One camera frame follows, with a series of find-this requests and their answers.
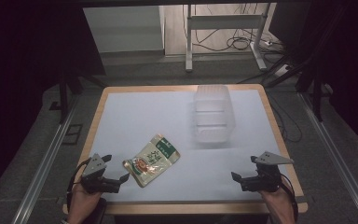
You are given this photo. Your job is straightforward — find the clear plastic storage container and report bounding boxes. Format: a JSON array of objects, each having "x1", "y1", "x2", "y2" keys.
[{"x1": 192, "y1": 84, "x2": 237, "y2": 145}]

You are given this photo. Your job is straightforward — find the black curtain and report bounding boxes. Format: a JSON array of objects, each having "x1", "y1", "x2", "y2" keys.
[
  {"x1": 0, "y1": 0, "x2": 107, "y2": 202},
  {"x1": 268, "y1": 0, "x2": 358, "y2": 158}
]

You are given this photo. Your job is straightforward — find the green and beige snack packet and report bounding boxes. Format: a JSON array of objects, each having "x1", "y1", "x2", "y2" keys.
[{"x1": 122, "y1": 133, "x2": 182, "y2": 189}]

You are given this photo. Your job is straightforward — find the person's right hand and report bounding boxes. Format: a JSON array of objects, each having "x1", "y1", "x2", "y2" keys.
[{"x1": 258, "y1": 177, "x2": 295, "y2": 217}]

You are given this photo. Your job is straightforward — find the thin black floor cable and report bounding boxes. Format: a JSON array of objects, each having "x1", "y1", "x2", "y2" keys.
[{"x1": 267, "y1": 89, "x2": 304, "y2": 144}]

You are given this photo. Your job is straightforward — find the black floor frame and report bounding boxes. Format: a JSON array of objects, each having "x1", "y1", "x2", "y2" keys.
[{"x1": 61, "y1": 123, "x2": 84, "y2": 147}]

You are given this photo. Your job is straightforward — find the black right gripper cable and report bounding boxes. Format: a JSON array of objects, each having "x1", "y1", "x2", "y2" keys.
[{"x1": 279, "y1": 174, "x2": 299, "y2": 223}]

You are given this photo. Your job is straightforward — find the person's left hand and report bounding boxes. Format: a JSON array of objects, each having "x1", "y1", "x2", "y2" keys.
[{"x1": 69, "y1": 182, "x2": 104, "y2": 219}]

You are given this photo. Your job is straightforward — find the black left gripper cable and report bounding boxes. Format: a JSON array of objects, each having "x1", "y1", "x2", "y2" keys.
[{"x1": 65, "y1": 157, "x2": 92, "y2": 215}]

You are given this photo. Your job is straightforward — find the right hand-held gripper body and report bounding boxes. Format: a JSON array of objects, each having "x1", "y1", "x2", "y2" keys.
[{"x1": 241, "y1": 150, "x2": 295, "y2": 193}]

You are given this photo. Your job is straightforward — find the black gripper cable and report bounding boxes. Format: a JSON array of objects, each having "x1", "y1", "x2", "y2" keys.
[
  {"x1": 279, "y1": 174, "x2": 299, "y2": 223},
  {"x1": 65, "y1": 157, "x2": 92, "y2": 215}
]

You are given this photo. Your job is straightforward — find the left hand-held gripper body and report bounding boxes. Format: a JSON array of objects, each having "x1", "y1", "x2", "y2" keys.
[{"x1": 79, "y1": 153, "x2": 122, "y2": 194}]

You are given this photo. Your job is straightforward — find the white power strip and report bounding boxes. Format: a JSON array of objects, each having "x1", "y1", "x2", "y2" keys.
[{"x1": 273, "y1": 63, "x2": 294, "y2": 78}]

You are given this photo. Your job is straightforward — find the white cabinet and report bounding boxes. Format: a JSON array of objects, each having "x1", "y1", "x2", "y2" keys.
[{"x1": 82, "y1": 5, "x2": 166, "y2": 54}]

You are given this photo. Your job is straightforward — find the black floor cables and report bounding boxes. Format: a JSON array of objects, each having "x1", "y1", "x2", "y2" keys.
[{"x1": 192, "y1": 3, "x2": 282, "y2": 53}]

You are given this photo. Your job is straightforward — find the white metal desk frame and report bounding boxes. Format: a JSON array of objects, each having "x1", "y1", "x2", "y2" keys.
[{"x1": 185, "y1": 3, "x2": 276, "y2": 74}]

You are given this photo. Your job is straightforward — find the black tripod stand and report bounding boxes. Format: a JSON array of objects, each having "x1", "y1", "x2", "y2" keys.
[
  {"x1": 48, "y1": 70, "x2": 107, "y2": 124},
  {"x1": 236, "y1": 43, "x2": 334, "y2": 123}
]

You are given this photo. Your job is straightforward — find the white table mat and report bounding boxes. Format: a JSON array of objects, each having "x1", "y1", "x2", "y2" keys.
[{"x1": 88, "y1": 89, "x2": 296, "y2": 203}]

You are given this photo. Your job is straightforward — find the wooden table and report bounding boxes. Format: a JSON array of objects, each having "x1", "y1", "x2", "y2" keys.
[{"x1": 62, "y1": 83, "x2": 309, "y2": 217}]

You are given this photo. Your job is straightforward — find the aluminium floor rail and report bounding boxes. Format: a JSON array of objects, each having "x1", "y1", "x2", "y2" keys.
[
  {"x1": 296, "y1": 91, "x2": 358, "y2": 224},
  {"x1": 10, "y1": 95, "x2": 79, "y2": 224}
]

